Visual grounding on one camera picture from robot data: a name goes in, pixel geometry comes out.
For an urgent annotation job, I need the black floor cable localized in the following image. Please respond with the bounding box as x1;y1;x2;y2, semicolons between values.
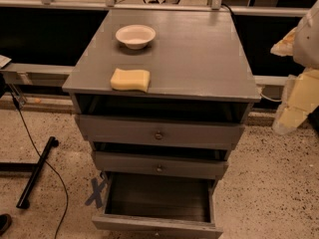
9;90;70;239

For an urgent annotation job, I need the grey top drawer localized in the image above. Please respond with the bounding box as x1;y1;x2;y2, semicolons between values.
75;115;244;149

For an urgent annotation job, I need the yellow sponge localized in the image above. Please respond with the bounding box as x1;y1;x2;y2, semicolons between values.
111;69;151;92

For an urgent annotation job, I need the black metal stand leg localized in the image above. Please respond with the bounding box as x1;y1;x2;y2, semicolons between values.
0;136;59;209

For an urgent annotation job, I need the grey wooden drawer cabinet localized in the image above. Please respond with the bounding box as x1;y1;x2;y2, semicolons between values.
62;8;262;181

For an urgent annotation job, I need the grey metal rail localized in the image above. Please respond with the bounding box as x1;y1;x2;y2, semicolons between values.
0;63;73;87

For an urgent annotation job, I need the white cable at right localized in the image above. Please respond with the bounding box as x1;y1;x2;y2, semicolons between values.
258;91;283;104

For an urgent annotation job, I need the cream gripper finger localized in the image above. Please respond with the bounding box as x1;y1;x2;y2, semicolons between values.
270;28;296;57
272;68;319;135

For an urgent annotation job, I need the grey middle drawer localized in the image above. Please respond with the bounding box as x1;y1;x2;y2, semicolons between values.
93;151;228;179

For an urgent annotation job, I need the grey open bottom drawer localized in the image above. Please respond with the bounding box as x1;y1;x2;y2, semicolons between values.
92;172;222;239

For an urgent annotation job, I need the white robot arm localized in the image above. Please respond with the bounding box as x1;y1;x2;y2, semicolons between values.
270;1;319;134

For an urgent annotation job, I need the dark shoe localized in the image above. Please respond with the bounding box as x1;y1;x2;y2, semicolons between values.
0;214;12;235

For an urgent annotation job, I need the white bowl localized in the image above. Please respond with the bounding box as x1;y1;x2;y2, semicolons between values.
116;25;157;50

